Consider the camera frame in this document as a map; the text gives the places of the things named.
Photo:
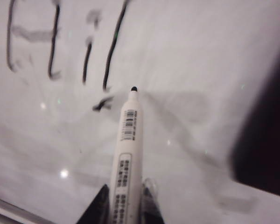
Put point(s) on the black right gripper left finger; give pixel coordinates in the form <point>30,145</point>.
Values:
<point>100,210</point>

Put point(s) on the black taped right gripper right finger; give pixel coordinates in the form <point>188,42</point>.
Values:
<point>152,207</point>

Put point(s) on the white marker with black cap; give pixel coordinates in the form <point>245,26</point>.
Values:
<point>129,149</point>

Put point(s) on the aluminium whiteboard tray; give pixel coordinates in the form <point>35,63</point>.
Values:
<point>18,215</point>

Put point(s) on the white whiteboard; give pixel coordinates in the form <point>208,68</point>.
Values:
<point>189,58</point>

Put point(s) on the black rectangular panel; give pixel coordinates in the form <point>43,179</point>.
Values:
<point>266,140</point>

